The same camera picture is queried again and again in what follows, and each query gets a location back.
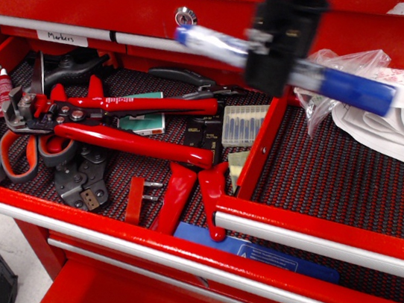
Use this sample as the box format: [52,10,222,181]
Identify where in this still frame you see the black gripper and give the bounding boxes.
[244,0,328,97]

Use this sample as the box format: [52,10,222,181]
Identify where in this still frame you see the blue dry erase marker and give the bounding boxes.
[174,25,397,116]

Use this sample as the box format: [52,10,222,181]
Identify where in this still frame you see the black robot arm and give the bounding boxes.
[244,0,328,97]

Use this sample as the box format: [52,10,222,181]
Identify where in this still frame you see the silver drawer lock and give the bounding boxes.
[174,6,198,26]

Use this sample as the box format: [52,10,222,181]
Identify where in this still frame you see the red left open drawer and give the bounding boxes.
[0,0,401,303]

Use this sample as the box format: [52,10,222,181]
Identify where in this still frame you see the red open drawer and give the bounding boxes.
[0,0,401,303]
[215,92,404,303]

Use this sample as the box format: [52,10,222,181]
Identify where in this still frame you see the red right open drawer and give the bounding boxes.
[215,92,404,303]

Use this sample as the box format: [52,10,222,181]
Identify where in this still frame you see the clear plastic zip bag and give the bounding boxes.
[288,49,396,137]

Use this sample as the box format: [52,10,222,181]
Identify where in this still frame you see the clear drill bit case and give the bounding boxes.
[221,104,269,148]

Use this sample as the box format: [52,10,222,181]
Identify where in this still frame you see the black flush cutter pliers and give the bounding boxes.
[148,66,247,99]

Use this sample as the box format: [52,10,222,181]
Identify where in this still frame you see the small clear packet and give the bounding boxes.
[227,151,250,192]

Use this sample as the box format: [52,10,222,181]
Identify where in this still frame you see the green white small box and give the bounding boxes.
[113,90,169,141]

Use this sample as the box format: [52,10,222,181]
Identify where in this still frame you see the white folded paper sheets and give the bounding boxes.
[325,63,404,180]

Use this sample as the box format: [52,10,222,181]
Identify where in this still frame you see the red tool chest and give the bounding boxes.
[0,0,276,243]

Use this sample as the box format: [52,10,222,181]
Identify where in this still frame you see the red bit holder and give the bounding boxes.
[124,176,163,225]

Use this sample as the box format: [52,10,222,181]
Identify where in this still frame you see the blue plastic card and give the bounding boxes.
[174,222,340,284]

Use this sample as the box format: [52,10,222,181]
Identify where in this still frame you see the black spring clamp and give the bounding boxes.
[25,47,110,96]

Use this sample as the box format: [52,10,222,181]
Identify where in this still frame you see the white markers label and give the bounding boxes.
[37,30,89,48]

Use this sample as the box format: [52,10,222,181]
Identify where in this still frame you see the red threadlocker tube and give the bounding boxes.
[0,67,13,118]

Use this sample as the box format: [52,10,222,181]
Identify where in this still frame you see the red handled wire stripper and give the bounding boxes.
[1,76,218,169]

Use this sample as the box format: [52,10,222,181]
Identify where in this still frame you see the red handled crimping tool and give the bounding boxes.
[62,152,219,242]

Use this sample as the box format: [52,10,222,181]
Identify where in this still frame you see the orange grey handled scissors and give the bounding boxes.
[0,131,78,184]

